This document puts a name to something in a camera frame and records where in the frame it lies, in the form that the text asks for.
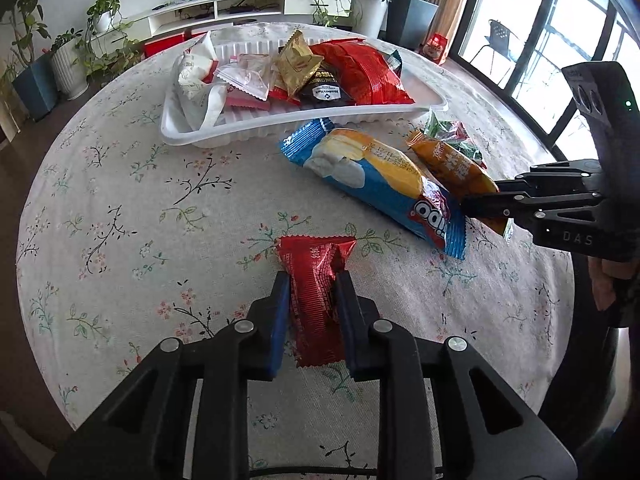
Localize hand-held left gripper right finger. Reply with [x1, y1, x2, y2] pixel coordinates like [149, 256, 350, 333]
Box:
[334, 270, 578, 480]

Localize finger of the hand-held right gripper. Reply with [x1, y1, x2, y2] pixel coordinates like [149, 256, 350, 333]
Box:
[460, 191, 603, 235]
[497, 159, 608, 196]

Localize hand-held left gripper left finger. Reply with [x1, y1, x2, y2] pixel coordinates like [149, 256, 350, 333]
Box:
[47, 270, 292, 480]

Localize small red snack packet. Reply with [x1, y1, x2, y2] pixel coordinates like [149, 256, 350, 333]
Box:
[276, 235, 358, 368]

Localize orange snack packet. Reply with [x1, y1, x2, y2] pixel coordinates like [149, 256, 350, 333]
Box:
[405, 130, 515, 238]

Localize large red snack bag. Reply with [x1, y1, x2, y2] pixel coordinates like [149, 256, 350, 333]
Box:
[309, 39, 417, 107]

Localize black snack packet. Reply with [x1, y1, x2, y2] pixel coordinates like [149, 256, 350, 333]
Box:
[299, 62, 355, 108]

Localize white plastic tray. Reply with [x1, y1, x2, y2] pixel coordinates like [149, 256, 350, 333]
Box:
[160, 25, 448, 148]

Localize gold snack packet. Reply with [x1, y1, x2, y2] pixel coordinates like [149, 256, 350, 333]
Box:
[276, 30, 326, 98]

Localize translucent white snack packet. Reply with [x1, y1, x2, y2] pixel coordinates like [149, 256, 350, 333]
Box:
[216, 52, 280, 102]

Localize long white snack bag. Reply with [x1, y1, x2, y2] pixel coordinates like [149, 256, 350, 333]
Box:
[171, 30, 232, 132]

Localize person's right hand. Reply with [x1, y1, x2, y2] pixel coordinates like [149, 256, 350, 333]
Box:
[587, 257, 626, 312]

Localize green snack packet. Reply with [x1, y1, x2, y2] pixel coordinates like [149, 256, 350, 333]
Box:
[424, 109, 487, 168]

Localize black framed window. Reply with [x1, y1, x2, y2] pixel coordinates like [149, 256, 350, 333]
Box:
[450, 0, 640, 161]

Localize long blue bread packet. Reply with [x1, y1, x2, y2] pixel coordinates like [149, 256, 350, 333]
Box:
[278, 119, 467, 261]

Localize black outdoor chair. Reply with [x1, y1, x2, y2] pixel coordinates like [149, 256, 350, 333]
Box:
[469, 19, 522, 87]

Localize red bag on floor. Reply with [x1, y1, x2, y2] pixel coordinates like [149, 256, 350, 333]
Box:
[422, 32, 450, 66]

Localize beige curtain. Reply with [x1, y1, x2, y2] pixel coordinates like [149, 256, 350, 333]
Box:
[429, 0, 477, 47]

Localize floral tablecloth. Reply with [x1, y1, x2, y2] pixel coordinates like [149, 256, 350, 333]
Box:
[15, 22, 576, 480]

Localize tall plant dark grey pot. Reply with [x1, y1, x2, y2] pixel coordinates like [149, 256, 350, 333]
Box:
[385, 0, 443, 52]

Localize pink snack packet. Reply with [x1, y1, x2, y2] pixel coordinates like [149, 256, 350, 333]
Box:
[224, 85, 272, 112]

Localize bushy plant in white pot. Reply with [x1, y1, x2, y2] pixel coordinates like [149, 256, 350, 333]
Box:
[349, 0, 397, 40]

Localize thin red snack packet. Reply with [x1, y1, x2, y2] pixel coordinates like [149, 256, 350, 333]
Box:
[269, 85, 302, 107]

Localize red storage box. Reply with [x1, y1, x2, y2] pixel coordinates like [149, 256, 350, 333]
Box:
[144, 35, 187, 59]

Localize white tv cabinet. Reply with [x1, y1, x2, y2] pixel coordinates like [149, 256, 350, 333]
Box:
[120, 0, 357, 45]

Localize plant in white ribbed pot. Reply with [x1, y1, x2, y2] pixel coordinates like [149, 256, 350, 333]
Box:
[49, 27, 90, 102]

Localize plant in blue-grey pot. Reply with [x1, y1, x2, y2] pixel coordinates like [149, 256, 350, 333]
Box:
[0, 0, 60, 122]

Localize trailing plant in white pot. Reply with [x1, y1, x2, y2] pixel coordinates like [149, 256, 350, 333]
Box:
[75, 0, 143, 81]

